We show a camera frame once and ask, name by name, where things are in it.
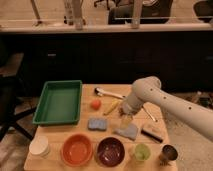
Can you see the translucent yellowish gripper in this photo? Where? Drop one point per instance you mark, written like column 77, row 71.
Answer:
column 125, row 121

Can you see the blue sponge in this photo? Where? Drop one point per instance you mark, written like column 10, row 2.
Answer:
column 97, row 124

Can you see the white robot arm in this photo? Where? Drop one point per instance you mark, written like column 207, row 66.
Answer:
column 149, row 90

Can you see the green plastic cup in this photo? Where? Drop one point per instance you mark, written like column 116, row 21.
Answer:
column 141, row 152

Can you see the metal cup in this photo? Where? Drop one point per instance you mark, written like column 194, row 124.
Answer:
column 168, row 153

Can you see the white paper cup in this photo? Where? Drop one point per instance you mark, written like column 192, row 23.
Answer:
column 39, row 146

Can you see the blue-grey folded cloth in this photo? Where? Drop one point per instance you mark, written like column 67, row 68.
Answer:
column 129, row 132

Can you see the yellow banana toy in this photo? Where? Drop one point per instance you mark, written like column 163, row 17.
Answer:
column 111, row 107

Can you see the silver fork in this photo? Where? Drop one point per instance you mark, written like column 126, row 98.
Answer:
column 150, row 115

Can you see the red tomato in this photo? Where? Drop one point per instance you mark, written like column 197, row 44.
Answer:
column 95, row 104

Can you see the dark purple bowl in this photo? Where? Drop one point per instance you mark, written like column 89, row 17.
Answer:
column 110, row 152

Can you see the orange bowl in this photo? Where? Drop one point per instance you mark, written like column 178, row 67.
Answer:
column 77, row 150

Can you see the green plastic tray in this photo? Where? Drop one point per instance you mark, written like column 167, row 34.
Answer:
column 59, row 103

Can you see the black office chair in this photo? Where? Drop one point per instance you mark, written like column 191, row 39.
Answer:
column 8, row 97

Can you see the black-handled brush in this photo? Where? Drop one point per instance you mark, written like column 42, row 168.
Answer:
column 153, row 132

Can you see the white-handled ladle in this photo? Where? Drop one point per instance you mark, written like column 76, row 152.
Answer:
column 102, row 92

